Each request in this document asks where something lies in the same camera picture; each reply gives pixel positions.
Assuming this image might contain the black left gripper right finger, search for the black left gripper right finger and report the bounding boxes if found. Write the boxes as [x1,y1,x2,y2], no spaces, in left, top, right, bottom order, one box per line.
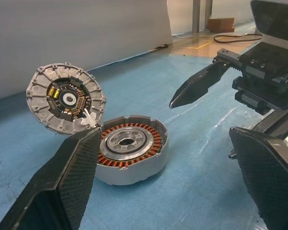
[229,126,288,230]

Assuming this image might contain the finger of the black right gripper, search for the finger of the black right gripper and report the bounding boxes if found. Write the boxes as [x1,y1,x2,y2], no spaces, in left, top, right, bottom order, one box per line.
[251,105,288,141]
[169,61,232,110]

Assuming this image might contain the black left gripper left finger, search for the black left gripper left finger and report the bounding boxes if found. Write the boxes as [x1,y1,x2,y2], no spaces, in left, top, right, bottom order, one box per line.
[0,126,103,230]

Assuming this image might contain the round grey metal disc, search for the round grey metal disc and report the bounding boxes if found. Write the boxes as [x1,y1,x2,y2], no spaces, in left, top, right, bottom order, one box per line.
[25,61,108,136]

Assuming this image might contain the grey motor base copper windings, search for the grey motor base copper windings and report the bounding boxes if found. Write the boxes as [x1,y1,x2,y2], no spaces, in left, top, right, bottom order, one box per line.
[93,115,170,186]

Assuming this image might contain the yellow floor tape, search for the yellow floor tape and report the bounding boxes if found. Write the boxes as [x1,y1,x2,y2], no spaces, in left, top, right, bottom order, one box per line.
[186,39,213,50]

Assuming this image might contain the brown box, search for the brown box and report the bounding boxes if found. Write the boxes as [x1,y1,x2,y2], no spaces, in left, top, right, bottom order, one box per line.
[207,18,235,33]

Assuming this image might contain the large white backdrop board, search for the large white backdrop board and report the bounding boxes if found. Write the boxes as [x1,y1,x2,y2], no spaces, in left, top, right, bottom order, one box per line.
[0,0,172,103]

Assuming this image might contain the black floor cable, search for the black floor cable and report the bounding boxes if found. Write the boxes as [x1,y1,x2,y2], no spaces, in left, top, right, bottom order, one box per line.
[213,33,263,45]

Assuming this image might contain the grey metal post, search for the grey metal post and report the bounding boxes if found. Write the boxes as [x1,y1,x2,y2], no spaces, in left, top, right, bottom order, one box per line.
[192,0,200,33]
[205,0,214,22]

